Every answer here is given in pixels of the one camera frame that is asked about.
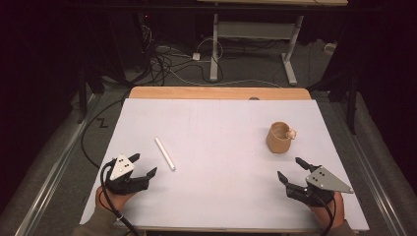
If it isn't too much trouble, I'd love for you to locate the black stand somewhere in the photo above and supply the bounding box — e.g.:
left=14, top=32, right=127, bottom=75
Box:
left=77, top=65, right=106, bottom=125
left=308, top=70, right=360, bottom=136

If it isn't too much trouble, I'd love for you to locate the white floor cable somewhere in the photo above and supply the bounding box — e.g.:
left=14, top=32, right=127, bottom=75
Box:
left=153, top=45, right=283, bottom=89

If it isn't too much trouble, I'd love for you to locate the white stick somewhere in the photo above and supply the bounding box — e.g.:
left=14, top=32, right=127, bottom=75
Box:
left=153, top=136, right=177, bottom=172

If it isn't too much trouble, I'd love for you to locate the white table sheet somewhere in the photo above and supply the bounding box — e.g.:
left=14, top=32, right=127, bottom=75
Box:
left=79, top=97, right=371, bottom=232

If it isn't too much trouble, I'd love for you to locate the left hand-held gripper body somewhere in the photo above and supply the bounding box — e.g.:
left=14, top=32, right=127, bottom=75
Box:
left=103, top=153, right=150, bottom=196

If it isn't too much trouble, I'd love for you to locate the brown cup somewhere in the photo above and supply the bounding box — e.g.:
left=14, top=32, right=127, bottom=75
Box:
left=266, top=121, right=298, bottom=154

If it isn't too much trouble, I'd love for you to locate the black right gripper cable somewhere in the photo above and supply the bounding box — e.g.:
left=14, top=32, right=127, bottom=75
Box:
left=308, top=188, right=336, bottom=236

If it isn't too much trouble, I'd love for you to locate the long black floor cable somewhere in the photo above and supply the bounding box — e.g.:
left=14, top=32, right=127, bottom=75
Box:
left=80, top=92, right=132, bottom=170

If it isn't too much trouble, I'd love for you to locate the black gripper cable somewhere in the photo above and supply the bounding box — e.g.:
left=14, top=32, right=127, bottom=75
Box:
left=98, top=158, right=142, bottom=236
left=308, top=188, right=336, bottom=236

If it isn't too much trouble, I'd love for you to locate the wooden table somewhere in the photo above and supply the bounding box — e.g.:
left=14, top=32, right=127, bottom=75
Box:
left=128, top=86, right=313, bottom=101

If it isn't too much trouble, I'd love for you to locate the metal floor rail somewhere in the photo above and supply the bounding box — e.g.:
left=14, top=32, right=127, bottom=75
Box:
left=328, top=99, right=409, bottom=236
left=14, top=92, right=102, bottom=236

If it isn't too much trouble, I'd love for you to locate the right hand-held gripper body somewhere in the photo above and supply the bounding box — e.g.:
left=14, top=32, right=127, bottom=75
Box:
left=285, top=165, right=355, bottom=207

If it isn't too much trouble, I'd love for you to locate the person's left hand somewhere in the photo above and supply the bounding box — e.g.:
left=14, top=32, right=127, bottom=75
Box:
left=94, top=186, right=137, bottom=212

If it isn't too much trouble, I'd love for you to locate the white metal desk frame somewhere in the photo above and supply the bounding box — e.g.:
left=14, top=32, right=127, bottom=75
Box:
left=196, top=0, right=349, bottom=88

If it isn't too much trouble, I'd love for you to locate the person's right hand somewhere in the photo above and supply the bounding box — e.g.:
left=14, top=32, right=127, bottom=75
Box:
left=309, top=191, right=346, bottom=229

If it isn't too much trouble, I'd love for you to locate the tangle of black floor cables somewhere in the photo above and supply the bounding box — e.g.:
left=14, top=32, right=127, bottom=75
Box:
left=131, top=13, right=227, bottom=88

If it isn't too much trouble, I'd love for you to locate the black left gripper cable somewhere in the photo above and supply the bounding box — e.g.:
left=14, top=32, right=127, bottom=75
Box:
left=98, top=158, right=142, bottom=236

